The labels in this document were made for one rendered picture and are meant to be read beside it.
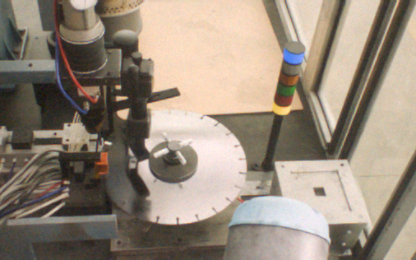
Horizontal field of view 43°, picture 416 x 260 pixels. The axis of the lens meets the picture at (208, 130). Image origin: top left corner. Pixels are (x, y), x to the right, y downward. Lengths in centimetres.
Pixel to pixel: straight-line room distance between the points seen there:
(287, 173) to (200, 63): 61
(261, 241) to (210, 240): 63
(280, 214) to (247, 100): 106
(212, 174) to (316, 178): 26
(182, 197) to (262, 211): 55
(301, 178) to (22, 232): 62
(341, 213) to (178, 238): 37
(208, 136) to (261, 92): 46
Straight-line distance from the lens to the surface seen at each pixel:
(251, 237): 58
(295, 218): 60
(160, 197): 113
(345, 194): 127
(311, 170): 129
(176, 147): 115
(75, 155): 118
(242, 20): 196
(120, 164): 119
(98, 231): 108
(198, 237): 120
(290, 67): 120
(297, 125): 160
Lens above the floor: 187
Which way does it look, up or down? 47 degrees down
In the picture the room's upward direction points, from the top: 6 degrees clockwise
